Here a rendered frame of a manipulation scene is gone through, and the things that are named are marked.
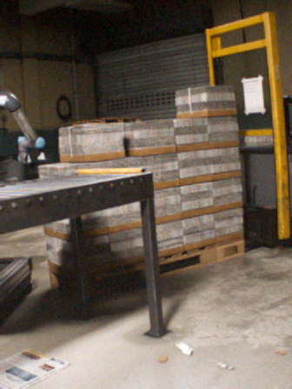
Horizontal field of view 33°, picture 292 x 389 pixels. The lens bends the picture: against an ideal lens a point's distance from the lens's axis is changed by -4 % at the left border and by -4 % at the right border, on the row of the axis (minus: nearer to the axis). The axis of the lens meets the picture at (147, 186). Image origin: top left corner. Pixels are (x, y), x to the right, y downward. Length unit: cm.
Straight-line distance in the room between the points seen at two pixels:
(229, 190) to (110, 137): 106
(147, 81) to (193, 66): 127
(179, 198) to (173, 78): 770
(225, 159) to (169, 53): 755
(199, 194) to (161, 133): 53
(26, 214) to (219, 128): 215
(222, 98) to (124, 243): 129
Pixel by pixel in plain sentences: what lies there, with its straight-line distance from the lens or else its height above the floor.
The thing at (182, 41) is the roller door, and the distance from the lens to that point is 1097.
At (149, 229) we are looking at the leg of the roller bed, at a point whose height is 54.
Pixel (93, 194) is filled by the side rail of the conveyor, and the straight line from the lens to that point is 207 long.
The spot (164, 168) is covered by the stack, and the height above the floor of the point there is 73.
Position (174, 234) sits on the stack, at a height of 28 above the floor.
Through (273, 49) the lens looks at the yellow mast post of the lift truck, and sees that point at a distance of 393.
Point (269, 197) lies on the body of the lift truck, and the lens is 421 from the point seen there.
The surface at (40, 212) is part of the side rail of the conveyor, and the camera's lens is 189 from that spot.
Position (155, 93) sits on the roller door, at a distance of 1132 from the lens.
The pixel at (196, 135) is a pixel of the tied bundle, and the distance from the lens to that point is 356.
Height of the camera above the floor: 99
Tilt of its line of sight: 6 degrees down
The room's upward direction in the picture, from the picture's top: 4 degrees counter-clockwise
